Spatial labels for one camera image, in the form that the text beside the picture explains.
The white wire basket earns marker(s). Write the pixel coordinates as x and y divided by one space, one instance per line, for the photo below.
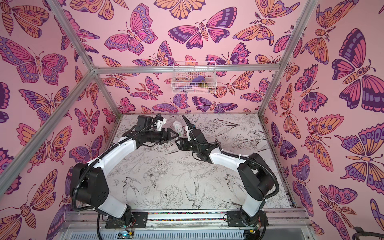
194 77

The purple item in basket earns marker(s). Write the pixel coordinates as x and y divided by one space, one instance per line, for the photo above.
199 79

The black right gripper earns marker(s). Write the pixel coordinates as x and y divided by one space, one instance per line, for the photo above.
189 142

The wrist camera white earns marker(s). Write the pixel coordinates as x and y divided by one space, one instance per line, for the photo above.
160 123
188 132

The green circuit board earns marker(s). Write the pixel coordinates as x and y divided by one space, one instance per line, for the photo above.
125 235

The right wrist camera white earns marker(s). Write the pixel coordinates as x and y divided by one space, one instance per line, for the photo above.
188 132

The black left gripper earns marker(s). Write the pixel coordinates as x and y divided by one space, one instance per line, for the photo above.
169 137

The aluminium cage frame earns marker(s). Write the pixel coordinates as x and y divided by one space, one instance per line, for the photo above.
93 74

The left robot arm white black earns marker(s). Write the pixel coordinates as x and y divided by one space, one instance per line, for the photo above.
89 187

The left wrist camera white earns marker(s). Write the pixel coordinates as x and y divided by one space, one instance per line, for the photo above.
160 123

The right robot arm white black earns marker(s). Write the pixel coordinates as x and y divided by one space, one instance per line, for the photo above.
257 177

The long white remote control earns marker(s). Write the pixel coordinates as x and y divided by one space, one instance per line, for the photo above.
179 129

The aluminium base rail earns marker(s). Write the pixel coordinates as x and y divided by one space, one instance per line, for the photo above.
274 224

